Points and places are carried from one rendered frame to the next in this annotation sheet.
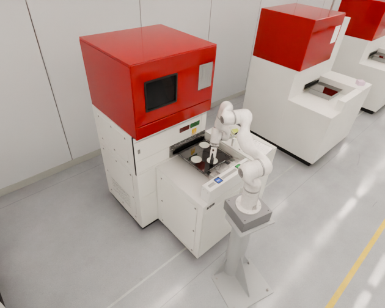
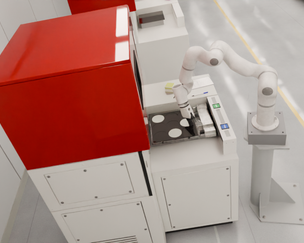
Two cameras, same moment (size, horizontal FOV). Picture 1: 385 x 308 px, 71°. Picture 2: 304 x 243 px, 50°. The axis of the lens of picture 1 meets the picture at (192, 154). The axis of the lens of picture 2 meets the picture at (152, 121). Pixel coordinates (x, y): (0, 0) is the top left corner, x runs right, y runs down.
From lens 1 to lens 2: 1.48 m
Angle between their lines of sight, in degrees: 33
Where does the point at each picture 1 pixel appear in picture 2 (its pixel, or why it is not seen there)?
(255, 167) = (273, 77)
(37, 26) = not seen: outside the picture
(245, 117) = (225, 46)
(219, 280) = (267, 216)
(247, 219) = (282, 130)
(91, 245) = not seen: outside the picture
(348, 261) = (295, 122)
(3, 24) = not seen: outside the picture
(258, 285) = (287, 189)
